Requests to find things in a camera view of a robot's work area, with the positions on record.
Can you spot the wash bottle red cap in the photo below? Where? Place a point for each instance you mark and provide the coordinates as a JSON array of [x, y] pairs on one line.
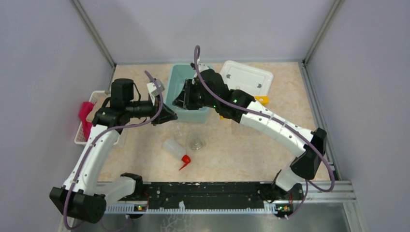
[[176, 150]]

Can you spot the teal plastic tub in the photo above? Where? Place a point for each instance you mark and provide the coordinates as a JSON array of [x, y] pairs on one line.
[[175, 90]]

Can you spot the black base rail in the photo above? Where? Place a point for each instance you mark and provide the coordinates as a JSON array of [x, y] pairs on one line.
[[214, 195]]

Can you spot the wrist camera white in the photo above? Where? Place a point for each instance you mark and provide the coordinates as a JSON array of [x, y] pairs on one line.
[[154, 92], [200, 67]]

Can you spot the glass erlenmeyer flask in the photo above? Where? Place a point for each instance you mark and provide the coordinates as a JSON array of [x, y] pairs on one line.
[[195, 142]]

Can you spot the pink cloth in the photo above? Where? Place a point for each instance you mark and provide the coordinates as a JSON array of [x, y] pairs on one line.
[[85, 109]]

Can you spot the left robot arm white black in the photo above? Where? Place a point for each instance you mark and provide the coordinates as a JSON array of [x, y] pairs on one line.
[[79, 196]]

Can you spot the white perforated basket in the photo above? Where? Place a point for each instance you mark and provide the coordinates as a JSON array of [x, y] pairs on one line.
[[97, 98]]

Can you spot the white cable duct strip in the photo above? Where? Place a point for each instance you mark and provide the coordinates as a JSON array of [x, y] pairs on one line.
[[134, 209]]

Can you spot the small glass beaker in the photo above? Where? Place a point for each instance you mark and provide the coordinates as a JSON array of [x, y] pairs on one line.
[[177, 132]]

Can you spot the glass funnel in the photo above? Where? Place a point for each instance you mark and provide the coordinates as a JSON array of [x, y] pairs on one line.
[[190, 132]]

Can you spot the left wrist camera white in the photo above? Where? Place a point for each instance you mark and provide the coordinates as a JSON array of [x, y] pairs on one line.
[[154, 92]]

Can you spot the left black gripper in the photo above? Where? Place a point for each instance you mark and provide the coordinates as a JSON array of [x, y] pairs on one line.
[[166, 114]]

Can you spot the yellow test tube rack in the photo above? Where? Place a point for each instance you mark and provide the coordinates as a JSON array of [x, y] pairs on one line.
[[262, 100]]

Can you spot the white plastic lid tray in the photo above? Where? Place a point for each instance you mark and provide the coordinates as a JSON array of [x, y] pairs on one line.
[[252, 80]]

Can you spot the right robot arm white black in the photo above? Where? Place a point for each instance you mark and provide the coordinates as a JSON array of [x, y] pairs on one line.
[[307, 146]]

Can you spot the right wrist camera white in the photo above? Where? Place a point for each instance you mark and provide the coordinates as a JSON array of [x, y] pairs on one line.
[[200, 67]]

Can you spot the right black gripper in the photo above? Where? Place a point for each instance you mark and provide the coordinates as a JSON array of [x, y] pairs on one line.
[[184, 99]]

